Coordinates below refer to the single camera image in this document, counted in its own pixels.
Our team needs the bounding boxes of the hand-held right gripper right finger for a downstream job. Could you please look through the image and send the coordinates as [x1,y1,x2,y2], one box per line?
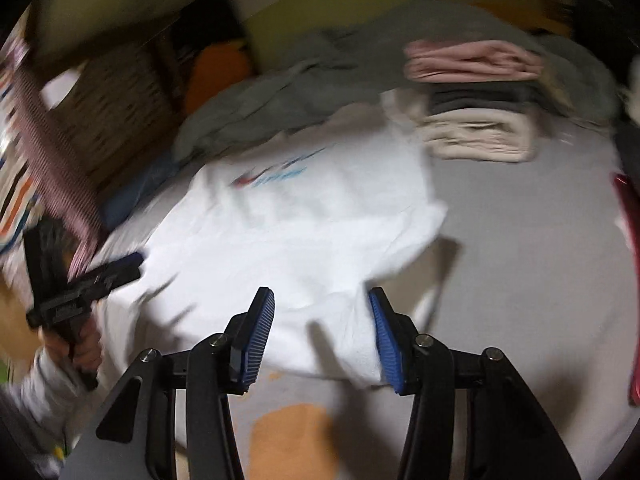
[368,287,581,480]

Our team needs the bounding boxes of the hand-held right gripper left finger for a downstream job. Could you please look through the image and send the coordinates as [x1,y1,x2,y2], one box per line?
[60,287,276,480]

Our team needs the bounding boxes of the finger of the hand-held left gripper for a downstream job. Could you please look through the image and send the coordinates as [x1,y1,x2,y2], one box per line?
[95,252,146,277]
[100,266,142,292]

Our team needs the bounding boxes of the white t-shirt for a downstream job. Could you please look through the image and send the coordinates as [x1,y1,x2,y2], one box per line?
[97,130,449,392]

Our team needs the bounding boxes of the person's left forearm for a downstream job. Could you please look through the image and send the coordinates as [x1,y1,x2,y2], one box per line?
[7,350,103,466]

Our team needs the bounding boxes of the person's left hand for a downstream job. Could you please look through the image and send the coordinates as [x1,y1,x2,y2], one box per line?
[45,315,104,377]

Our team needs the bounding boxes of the blue pillow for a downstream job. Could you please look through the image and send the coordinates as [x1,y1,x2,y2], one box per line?
[97,160,192,232]

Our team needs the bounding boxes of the colourful printed cloth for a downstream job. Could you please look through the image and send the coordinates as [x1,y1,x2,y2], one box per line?
[0,60,43,263]

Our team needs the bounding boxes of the purple patterned cloth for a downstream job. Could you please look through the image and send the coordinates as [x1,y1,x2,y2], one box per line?
[9,40,107,281]

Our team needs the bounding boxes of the brown woven basket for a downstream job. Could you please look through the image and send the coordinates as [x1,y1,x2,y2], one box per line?
[50,45,177,192]

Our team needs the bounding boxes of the grey printed bedsheet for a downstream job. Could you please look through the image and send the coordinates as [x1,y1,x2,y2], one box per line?
[65,110,640,480]

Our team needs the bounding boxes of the orange pillow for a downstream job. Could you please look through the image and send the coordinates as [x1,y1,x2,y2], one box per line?
[182,42,254,117]

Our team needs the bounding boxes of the beige folded cloth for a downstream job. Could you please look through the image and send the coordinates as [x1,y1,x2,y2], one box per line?
[382,90,539,164]

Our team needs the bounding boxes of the black pillow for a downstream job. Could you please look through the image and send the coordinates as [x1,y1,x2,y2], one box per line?
[172,0,247,57]

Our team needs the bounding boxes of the red cloth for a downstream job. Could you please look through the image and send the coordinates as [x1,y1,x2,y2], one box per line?
[612,172,640,407]

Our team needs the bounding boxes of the grey blanket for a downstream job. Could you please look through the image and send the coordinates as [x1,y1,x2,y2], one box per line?
[172,0,622,162]

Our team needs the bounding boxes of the dark grey folded cloth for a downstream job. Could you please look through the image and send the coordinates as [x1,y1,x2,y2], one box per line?
[429,81,547,117]

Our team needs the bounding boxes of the pink folded cloth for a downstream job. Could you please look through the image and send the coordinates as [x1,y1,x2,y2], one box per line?
[404,40,547,84]

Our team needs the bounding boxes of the yellow-green mattress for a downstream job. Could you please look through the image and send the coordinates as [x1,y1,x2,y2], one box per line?
[240,0,577,77]

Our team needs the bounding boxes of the white cloth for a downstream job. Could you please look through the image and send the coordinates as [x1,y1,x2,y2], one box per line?
[619,59,640,127]

